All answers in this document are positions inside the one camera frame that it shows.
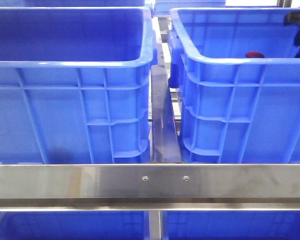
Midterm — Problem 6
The blue plastic crate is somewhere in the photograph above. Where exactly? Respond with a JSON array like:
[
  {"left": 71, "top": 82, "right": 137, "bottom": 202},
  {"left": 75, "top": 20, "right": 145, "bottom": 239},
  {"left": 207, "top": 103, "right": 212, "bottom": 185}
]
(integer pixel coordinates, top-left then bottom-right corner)
[
  {"left": 168, "top": 7, "right": 300, "bottom": 164},
  {"left": 0, "top": 7, "right": 157, "bottom": 165}
]

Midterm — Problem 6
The left blue plastic crate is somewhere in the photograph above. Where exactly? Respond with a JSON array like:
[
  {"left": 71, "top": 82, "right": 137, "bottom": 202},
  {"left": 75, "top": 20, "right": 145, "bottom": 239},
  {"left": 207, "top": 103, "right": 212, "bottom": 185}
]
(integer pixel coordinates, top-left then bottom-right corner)
[{"left": 0, "top": 7, "right": 157, "bottom": 165}]

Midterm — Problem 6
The rear right blue crate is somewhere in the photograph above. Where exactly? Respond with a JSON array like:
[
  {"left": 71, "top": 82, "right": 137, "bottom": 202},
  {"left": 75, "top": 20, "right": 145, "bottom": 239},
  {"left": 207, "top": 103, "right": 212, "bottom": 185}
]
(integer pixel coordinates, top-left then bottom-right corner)
[{"left": 154, "top": 0, "right": 226, "bottom": 16}]

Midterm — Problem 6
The rear left blue crate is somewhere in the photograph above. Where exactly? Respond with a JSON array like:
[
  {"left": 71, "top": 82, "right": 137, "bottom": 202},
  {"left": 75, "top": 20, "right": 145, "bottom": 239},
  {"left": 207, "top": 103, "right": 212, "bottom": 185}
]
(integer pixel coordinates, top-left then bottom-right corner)
[{"left": 0, "top": 0, "right": 153, "bottom": 8}]

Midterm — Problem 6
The lower left blue crate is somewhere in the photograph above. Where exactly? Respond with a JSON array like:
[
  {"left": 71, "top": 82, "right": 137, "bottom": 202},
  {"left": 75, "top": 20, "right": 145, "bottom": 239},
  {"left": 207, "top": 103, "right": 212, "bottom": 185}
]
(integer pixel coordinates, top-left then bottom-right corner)
[{"left": 0, "top": 211, "right": 150, "bottom": 240}]

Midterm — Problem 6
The right blue plastic crate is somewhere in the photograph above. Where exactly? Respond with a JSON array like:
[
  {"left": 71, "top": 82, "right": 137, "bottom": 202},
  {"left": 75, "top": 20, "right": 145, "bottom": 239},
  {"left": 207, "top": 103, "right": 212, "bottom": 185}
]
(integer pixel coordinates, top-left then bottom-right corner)
[{"left": 168, "top": 7, "right": 300, "bottom": 164}]

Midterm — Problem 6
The steel rack centre divider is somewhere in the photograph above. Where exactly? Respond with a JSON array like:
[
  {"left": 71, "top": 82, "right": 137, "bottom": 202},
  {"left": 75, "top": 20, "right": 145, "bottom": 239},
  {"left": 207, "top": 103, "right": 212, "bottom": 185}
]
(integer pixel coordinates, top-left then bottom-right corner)
[{"left": 151, "top": 65, "right": 182, "bottom": 164}]

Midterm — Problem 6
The steel rack front rail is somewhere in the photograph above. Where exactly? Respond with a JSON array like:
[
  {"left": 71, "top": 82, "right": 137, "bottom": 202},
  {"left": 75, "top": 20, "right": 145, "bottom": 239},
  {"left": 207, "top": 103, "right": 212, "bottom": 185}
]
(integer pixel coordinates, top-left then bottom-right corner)
[{"left": 0, "top": 163, "right": 300, "bottom": 212}]

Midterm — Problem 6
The lower right blue crate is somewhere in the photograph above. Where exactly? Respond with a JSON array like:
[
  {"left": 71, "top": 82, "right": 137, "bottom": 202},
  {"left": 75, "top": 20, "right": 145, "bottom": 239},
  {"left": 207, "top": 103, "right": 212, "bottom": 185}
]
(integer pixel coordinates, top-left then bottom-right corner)
[{"left": 163, "top": 211, "right": 300, "bottom": 240}]

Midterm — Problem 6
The red mushroom push button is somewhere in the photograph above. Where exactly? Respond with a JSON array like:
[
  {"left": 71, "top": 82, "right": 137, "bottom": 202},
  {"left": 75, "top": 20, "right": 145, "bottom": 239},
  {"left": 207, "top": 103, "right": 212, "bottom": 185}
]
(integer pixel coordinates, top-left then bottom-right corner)
[{"left": 245, "top": 51, "right": 265, "bottom": 59}]

